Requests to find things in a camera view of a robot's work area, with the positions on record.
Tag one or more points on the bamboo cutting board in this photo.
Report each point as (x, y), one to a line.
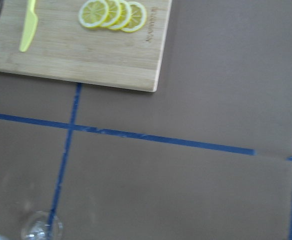
(63, 49)

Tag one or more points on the clear wine glass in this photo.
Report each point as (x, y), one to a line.
(35, 225)

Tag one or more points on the yellow plastic knife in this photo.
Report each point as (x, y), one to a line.
(30, 26)

